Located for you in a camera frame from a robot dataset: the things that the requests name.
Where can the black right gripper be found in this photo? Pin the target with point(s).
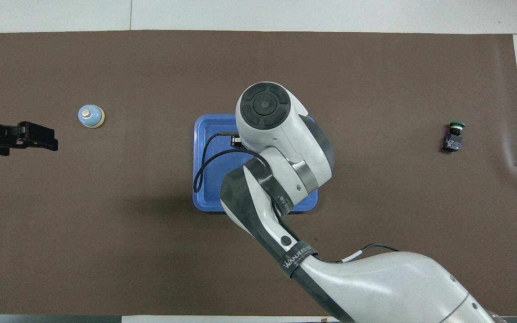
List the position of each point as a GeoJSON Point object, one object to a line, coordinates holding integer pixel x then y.
{"type": "Point", "coordinates": [236, 141]}

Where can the green mushroom push button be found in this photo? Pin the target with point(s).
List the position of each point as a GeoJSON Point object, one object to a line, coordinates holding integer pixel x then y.
{"type": "Point", "coordinates": [453, 142]}

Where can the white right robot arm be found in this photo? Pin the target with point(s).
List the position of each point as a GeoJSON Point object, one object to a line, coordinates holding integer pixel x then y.
{"type": "Point", "coordinates": [285, 148]}

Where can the blue plastic tray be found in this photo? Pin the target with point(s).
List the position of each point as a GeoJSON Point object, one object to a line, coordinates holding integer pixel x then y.
{"type": "Point", "coordinates": [209, 130]}

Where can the light blue desk bell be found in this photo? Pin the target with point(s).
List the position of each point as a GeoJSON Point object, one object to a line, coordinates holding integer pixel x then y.
{"type": "Point", "coordinates": [90, 115]}

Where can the brown table mat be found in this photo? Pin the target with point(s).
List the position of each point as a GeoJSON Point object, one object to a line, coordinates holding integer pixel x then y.
{"type": "Point", "coordinates": [106, 246]}

